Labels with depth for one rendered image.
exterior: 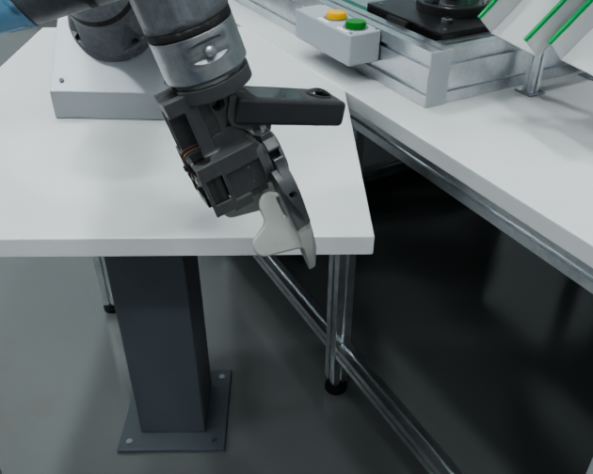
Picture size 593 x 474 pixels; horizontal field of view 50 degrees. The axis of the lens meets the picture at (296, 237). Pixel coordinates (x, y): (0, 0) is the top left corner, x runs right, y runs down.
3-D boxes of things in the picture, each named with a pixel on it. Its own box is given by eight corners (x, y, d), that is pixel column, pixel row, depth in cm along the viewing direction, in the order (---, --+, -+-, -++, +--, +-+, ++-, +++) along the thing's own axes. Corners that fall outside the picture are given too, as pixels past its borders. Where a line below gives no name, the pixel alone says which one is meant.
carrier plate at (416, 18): (440, 45, 112) (442, 33, 111) (366, 12, 130) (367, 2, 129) (538, 26, 122) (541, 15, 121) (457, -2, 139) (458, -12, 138)
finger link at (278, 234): (271, 289, 63) (229, 208, 61) (321, 260, 64) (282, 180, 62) (279, 296, 60) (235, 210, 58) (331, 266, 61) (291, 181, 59)
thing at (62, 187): (-179, 259, 80) (-188, 240, 78) (45, 39, 154) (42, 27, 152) (373, 255, 81) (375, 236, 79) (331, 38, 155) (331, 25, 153)
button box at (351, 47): (347, 67, 117) (349, 34, 114) (295, 37, 133) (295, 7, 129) (378, 61, 120) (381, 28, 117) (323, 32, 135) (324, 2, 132)
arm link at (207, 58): (215, 1, 56) (247, 15, 50) (232, 49, 59) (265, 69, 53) (138, 36, 55) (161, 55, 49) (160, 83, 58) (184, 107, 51)
